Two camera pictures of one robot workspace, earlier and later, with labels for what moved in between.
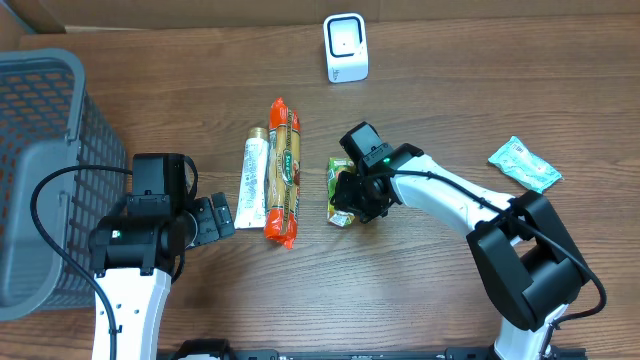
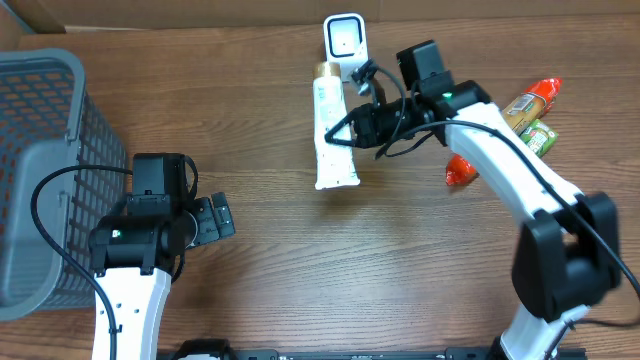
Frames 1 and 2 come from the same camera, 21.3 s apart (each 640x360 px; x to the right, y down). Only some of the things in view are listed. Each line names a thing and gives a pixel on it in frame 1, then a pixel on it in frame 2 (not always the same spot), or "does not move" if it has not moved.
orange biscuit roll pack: (283, 174) -> (521, 112)
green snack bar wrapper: (336, 166) -> (540, 136)
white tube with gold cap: (251, 211) -> (335, 165)
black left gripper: (206, 223) does not move
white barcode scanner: (346, 47) does not move
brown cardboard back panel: (40, 16) does not move
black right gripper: (350, 203) -> (370, 127)
